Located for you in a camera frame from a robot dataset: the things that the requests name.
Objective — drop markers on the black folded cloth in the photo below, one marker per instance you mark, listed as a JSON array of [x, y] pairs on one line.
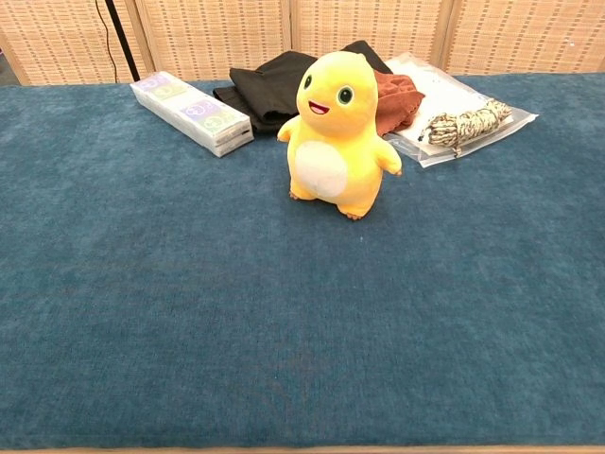
[[269, 92]]

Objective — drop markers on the clear plastic bag with white garment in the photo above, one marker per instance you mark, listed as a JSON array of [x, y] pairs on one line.
[[454, 109]]

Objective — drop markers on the black tripod stand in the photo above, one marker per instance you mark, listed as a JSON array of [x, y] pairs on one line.
[[122, 38]]

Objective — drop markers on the bamboo folding screen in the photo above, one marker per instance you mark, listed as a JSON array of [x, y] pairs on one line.
[[302, 33]]

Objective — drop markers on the blue table cloth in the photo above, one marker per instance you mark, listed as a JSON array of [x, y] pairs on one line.
[[302, 284]]

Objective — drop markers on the yellow plush toy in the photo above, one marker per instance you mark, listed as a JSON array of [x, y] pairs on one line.
[[335, 142]]

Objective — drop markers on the rust brown cloth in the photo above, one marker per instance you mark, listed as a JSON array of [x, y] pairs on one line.
[[394, 101]]

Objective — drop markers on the tissue pack with smiley print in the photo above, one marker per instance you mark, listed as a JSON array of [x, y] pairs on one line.
[[189, 111]]

